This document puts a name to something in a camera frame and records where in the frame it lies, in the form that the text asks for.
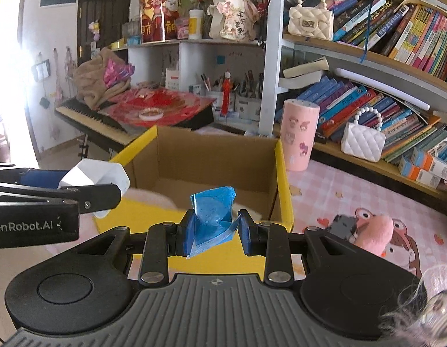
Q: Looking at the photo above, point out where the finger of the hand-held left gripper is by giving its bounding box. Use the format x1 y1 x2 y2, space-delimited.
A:
0 167 70 190
0 184 122 215

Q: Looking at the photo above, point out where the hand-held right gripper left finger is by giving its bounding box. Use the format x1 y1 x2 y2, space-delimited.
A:
75 210 195 288

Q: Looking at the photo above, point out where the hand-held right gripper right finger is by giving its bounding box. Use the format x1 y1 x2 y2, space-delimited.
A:
239 209 390 287

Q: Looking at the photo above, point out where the blue plastic packet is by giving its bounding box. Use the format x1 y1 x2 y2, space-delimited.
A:
187 186 240 260

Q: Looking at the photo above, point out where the yellow cardboard box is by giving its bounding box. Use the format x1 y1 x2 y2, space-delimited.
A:
94 126 295 275

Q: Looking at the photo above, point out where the black piano keyboard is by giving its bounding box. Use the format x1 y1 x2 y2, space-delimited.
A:
55 97 137 152

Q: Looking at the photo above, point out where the grey black toy car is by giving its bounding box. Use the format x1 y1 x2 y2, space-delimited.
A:
326 214 358 243

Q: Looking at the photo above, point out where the pink checked tablecloth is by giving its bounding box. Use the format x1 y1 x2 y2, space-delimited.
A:
43 159 447 297

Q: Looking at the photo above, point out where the white tape roll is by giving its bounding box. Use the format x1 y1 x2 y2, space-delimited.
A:
138 108 163 121

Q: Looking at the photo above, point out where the beige cloth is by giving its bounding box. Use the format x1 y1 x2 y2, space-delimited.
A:
72 48 132 109

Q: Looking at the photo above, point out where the pink cup with stickers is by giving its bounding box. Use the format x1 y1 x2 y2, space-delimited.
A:
283 99 321 172

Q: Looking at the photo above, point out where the pink foil wrapper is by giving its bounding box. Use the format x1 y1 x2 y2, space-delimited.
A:
103 60 135 87

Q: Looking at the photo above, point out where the pink plush toy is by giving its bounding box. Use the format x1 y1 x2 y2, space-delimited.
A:
353 215 394 252

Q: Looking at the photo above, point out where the row of white pen holders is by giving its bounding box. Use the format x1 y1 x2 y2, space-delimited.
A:
200 72 262 118

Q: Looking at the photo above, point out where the white and red small box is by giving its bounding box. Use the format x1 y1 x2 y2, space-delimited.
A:
165 68 181 93

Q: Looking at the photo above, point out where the red tassel pendant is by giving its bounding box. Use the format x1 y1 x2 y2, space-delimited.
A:
221 71 233 116

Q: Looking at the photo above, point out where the low white shelf unit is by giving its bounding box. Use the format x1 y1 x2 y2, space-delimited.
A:
111 38 267 123

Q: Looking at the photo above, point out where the white quilted pearl handbag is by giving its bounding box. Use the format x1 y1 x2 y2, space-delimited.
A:
341 106 386 163

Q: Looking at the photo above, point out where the row of leaning books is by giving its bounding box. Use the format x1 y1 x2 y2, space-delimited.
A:
299 76 447 163

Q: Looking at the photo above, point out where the dark wooden door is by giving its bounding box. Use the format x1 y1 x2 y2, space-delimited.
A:
77 0 132 56

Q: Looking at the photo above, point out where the beige foam block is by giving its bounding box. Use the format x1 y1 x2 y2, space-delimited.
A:
283 57 329 79

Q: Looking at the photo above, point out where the orange and white carton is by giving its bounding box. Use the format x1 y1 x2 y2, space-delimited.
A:
413 146 447 181
398 155 442 189

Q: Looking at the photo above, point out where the white fluffy fabric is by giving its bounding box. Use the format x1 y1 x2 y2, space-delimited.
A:
380 264 447 347

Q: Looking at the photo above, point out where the red cartoon gift box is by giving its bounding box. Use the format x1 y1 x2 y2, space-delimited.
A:
138 0 181 43

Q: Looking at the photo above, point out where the white bookshelf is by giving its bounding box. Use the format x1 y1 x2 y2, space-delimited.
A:
259 0 447 203

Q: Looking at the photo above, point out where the white bottle yellow label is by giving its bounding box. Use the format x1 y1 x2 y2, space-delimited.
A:
188 9 204 40

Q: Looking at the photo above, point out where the white paper roll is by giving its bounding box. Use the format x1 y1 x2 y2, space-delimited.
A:
335 67 431 111

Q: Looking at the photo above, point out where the cream quilted pearl handbag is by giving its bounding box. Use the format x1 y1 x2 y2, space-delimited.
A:
288 0 334 41

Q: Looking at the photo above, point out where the white rabbit decoration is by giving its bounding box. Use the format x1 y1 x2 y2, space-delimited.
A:
208 0 260 40

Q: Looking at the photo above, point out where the row of colourful paperback books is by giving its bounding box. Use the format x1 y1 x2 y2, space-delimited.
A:
317 0 447 80

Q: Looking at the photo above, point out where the blue hanging cord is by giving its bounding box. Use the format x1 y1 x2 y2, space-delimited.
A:
361 0 376 64

